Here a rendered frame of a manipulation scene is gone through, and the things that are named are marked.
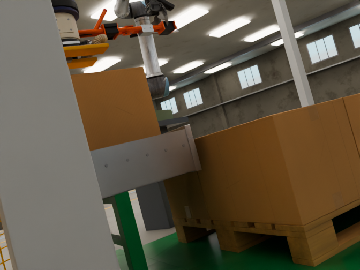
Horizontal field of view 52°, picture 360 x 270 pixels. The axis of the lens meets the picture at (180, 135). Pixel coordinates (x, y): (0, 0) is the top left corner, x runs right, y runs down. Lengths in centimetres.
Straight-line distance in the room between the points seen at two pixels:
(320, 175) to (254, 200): 27
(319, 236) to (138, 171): 72
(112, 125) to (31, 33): 102
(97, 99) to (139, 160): 36
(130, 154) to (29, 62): 89
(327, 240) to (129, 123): 95
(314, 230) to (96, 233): 91
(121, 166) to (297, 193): 67
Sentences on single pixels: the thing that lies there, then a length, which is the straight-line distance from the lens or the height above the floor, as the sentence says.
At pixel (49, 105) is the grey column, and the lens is 68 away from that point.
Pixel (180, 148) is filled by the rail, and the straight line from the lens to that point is 161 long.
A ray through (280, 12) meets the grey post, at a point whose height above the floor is 195.
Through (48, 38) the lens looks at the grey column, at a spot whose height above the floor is 76.
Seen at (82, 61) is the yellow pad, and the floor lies 107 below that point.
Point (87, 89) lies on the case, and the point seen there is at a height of 87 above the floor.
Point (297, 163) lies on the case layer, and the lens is 138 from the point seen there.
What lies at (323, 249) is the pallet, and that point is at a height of 4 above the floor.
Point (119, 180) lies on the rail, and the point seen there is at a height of 46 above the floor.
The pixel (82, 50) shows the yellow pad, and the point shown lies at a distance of 180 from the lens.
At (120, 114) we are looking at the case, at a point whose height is 74.
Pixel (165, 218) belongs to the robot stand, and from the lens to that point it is 267.
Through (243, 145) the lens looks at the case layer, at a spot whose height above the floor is 46.
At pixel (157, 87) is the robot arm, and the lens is 279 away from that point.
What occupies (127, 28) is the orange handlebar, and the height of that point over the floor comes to 120.
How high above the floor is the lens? 50
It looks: 3 degrees up
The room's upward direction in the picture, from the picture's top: 15 degrees counter-clockwise
